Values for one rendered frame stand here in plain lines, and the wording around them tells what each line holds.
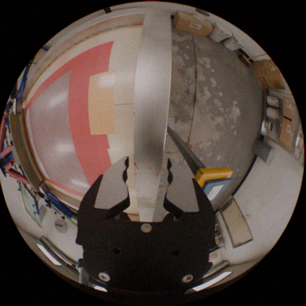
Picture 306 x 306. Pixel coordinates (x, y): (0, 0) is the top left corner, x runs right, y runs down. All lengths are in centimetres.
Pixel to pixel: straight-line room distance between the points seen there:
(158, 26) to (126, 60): 8
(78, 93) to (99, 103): 6
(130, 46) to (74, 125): 17
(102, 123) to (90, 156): 7
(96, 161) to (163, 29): 25
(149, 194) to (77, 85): 24
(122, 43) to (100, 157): 21
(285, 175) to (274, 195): 57
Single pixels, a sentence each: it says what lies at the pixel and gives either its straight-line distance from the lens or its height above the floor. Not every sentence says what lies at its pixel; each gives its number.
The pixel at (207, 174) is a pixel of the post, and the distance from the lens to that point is 23.
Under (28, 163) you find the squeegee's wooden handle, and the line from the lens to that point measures 58.
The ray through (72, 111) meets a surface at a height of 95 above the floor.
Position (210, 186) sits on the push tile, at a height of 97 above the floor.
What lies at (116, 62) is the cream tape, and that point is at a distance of 16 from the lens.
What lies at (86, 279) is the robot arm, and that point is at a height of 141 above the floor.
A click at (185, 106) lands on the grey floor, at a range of 117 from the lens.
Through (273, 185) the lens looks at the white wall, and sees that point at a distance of 317.
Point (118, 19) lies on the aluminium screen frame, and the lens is 23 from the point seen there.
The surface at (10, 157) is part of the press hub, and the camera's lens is 138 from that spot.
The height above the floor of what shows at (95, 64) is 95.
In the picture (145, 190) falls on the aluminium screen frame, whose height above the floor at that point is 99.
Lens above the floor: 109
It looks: 61 degrees down
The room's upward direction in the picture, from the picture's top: 179 degrees clockwise
